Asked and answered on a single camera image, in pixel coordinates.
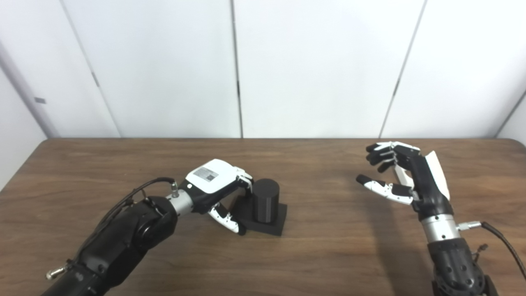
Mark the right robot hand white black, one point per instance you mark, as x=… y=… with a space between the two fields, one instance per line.
x=425 y=181

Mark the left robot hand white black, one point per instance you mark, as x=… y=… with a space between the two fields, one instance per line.
x=209 y=179

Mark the black cylindrical peg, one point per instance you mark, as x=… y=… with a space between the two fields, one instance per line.
x=266 y=201

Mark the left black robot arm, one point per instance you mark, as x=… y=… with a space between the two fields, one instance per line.
x=123 y=238

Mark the small grey wall tag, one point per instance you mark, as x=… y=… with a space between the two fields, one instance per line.
x=40 y=100

